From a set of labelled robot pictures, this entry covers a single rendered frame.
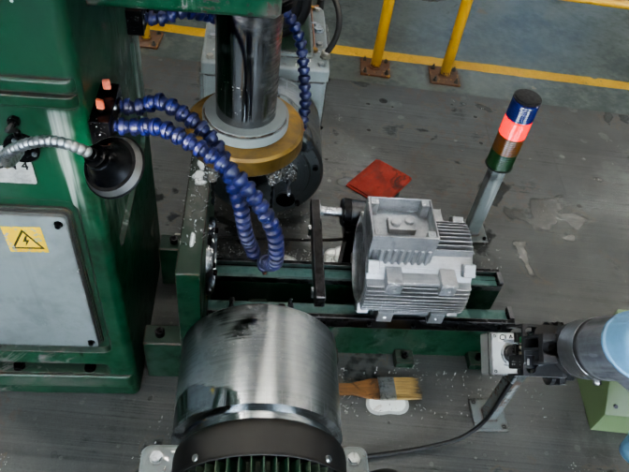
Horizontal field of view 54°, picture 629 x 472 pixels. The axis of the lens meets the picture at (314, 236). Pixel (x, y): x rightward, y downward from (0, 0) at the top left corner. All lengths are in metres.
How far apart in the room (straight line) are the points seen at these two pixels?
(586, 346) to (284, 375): 0.39
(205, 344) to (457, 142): 1.19
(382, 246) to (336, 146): 0.73
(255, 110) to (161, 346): 0.51
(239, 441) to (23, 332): 0.60
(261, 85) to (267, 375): 0.40
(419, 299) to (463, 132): 0.89
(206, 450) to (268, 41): 0.51
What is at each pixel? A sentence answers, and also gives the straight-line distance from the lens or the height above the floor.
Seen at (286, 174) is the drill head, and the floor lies 1.07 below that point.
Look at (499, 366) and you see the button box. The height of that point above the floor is 1.05.
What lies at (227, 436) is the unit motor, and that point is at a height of 1.36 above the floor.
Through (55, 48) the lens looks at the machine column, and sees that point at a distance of 0.73.
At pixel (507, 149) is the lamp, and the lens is 1.44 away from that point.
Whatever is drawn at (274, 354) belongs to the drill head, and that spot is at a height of 1.16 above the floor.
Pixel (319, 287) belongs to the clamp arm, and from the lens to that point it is 1.14.
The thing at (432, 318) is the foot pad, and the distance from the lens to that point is 1.22.
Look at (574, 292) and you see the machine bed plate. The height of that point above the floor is 0.80.
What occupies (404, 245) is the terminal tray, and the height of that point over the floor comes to 1.12.
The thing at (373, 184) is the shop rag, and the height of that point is 0.81.
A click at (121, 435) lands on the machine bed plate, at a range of 1.25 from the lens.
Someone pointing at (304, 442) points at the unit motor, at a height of 1.36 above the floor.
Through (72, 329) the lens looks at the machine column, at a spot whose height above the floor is 1.03.
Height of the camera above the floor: 1.93
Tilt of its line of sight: 47 degrees down
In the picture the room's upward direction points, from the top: 9 degrees clockwise
